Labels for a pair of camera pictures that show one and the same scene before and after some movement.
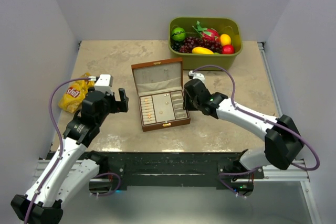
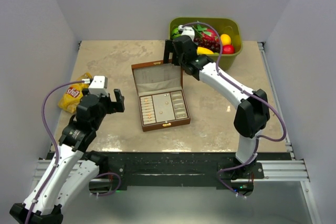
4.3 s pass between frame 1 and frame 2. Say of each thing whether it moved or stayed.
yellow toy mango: stayed
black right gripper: moved
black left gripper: stayed
